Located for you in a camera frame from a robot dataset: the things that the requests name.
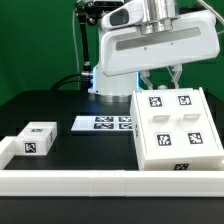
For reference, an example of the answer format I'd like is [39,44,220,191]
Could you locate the black cable bundle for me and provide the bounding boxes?
[50,73,93,91]

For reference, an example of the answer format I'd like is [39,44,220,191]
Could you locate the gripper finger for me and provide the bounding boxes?
[167,64,183,89]
[140,71,153,90]

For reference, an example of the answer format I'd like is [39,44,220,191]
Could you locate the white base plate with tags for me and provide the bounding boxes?
[71,116,132,131]

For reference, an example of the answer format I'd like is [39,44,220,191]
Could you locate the white cabinet body box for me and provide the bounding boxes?
[130,88,224,171]

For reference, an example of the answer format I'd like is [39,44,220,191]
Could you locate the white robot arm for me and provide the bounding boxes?
[88,0,224,102]

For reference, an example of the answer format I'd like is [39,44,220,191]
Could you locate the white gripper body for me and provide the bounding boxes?
[100,10,220,76]

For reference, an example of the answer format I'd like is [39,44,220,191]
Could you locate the white cabinet top block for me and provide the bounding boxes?
[15,122,57,156]

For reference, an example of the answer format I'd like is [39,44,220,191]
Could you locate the white U-shaped fence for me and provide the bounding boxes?
[0,136,224,197]

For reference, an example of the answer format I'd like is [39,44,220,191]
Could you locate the white thin cable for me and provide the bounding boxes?
[71,0,83,90]

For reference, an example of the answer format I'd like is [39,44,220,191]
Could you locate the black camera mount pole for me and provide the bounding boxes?
[74,1,111,79]

